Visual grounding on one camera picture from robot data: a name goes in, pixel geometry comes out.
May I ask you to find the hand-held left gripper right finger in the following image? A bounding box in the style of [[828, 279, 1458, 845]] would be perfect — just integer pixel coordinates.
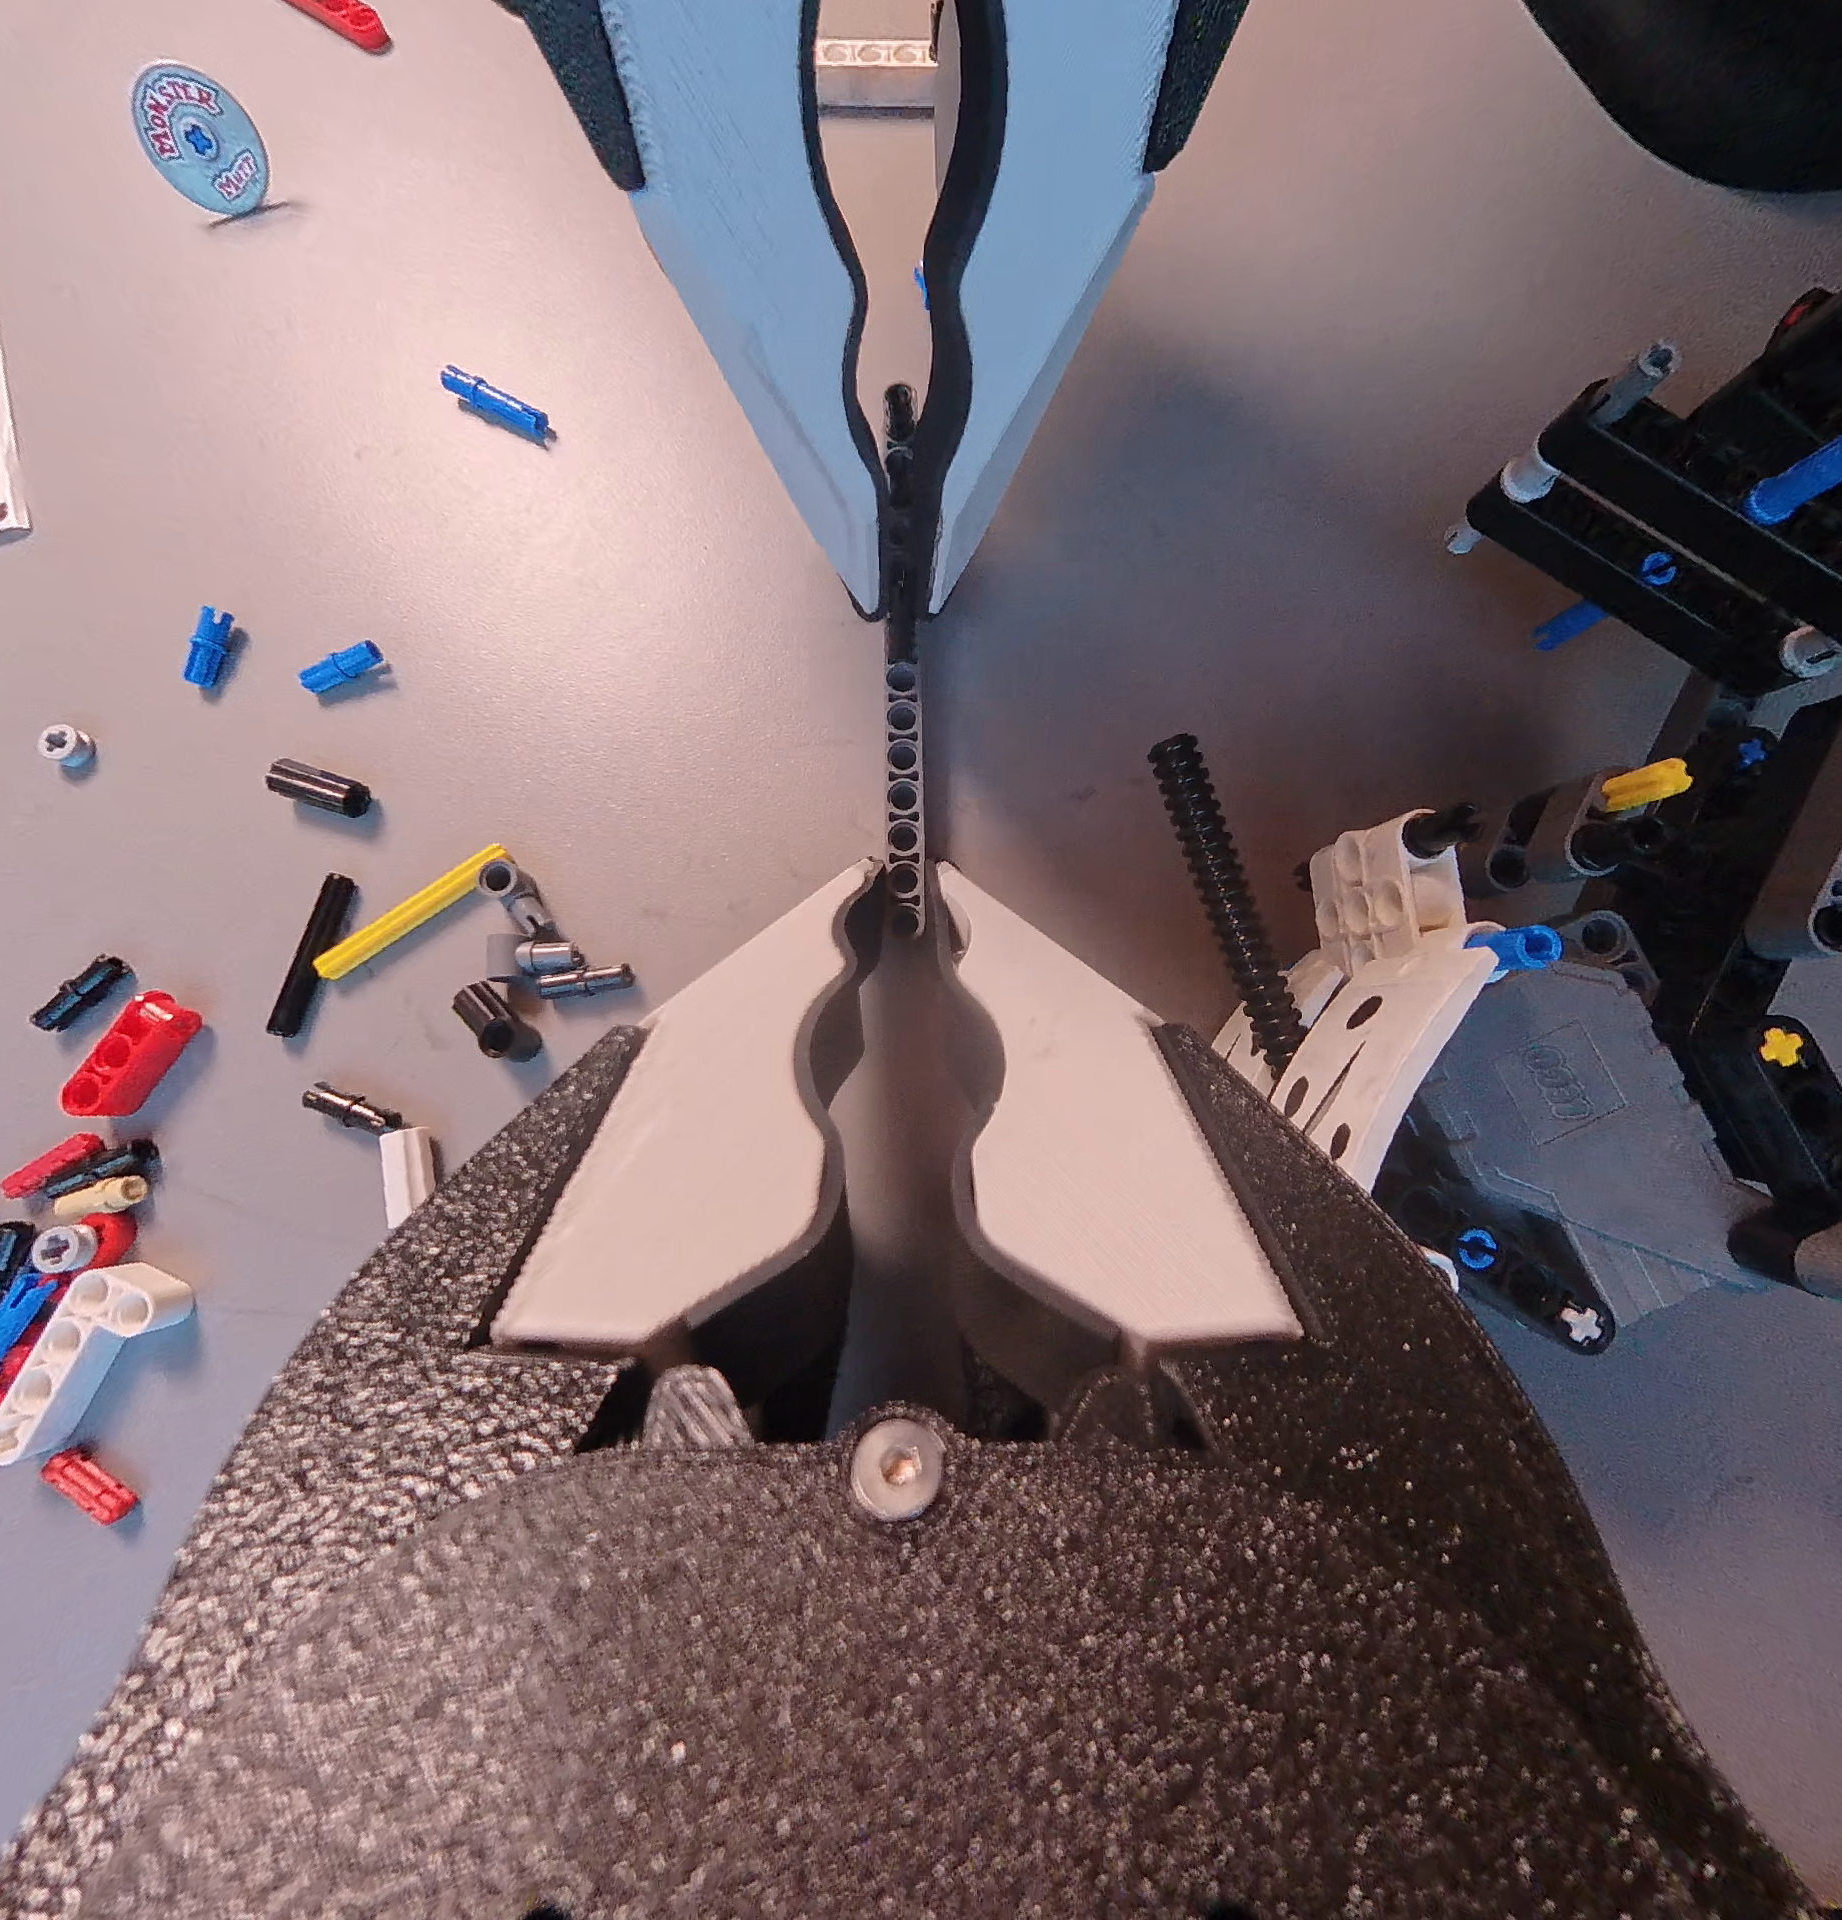
[[935, 860, 1304, 1438]]

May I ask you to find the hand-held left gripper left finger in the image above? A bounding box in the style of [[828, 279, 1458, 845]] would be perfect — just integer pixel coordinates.
[[489, 858, 881, 1441]]

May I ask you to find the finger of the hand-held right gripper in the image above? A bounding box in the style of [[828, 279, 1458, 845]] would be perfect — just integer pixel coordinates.
[[920, 0, 1184, 618], [597, 0, 892, 620]]

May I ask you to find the long grey holed beam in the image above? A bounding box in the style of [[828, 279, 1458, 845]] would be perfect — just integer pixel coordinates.
[[878, 442, 939, 939]]

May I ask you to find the grey elbow connector with pin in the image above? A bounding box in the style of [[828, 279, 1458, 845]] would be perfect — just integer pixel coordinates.
[[486, 929, 634, 1005]]

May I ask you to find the grey desk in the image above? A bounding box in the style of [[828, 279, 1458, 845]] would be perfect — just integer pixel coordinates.
[[0, 0, 1842, 1920]]

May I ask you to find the white angled beam assembly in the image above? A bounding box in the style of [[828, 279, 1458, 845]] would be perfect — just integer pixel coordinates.
[[814, 37, 941, 114]]

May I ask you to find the black short connector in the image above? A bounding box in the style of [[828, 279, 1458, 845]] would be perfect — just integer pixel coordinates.
[[452, 982, 544, 1064]]

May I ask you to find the long blue pin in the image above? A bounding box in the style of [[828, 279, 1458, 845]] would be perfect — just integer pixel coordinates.
[[442, 365, 551, 442]]

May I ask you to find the yellow axle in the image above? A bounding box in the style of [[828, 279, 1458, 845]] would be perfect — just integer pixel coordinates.
[[313, 845, 515, 982]]

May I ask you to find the black toy truck chassis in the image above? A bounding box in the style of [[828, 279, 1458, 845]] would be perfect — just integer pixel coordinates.
[[1146, 255, 1842, 1359]]

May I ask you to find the black axle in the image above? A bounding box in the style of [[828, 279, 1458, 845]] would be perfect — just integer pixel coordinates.
[[265, 873, 360, 1039]]

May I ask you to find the blue round printed disc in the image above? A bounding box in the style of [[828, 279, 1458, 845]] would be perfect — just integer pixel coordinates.
[[129, 59, 270, 216]]

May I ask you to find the red short beam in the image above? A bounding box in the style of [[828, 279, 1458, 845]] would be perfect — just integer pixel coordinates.
[[60, 993, 205, 1119]]

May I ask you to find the white thick angled beam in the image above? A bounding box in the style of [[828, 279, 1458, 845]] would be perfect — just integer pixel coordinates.
[[0, 1261, 197, 1468]]

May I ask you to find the pile of assorted small bricks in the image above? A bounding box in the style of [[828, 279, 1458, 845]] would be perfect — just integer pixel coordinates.
[[0, 1131, 166, 1428]]

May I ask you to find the black double pin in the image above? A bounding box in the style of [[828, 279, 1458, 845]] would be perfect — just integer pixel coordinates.
[[29, 956, 131, 1034]]

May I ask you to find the red short pin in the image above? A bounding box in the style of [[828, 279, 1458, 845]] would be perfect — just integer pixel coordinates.
[[38, 1447, 144, 1528]]

